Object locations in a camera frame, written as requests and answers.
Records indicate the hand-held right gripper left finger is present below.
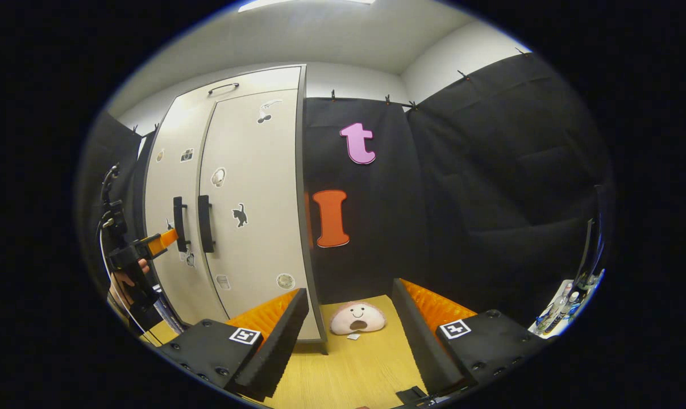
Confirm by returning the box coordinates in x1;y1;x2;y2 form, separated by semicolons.
156;287;310;402

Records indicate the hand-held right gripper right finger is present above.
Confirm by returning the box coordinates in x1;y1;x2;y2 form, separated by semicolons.
391;278;554;398

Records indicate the white cabinet door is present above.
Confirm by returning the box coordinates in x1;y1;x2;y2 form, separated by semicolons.
145;94;230;325
198;88;321;341

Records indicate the small black desk clamp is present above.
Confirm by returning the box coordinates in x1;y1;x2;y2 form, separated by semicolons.
396;386;430;406

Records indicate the black backdrop cloth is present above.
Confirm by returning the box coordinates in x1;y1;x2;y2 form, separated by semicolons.
405;53;613;329
78;111;144;296
128;130;157;239
303;97;429;304

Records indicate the pink round plush toy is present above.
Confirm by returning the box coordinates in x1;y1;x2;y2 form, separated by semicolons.
330;302;387;336

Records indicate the white side table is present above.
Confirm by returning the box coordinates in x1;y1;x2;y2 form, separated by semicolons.
527;277;603;340

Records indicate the white cabinet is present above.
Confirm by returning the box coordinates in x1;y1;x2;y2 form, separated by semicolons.
143;64;327;356

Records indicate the white cabinet drawer front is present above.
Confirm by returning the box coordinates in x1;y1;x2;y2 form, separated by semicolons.
172;65;303;111

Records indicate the black computer monitor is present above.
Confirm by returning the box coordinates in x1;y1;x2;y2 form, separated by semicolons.
579;216;606;282

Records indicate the ceiling light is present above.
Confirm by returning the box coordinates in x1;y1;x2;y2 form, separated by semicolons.
239;0;376;12

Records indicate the black door handle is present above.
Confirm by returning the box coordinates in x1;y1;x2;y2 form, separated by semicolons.
198;195;215;253
173;197;190;253

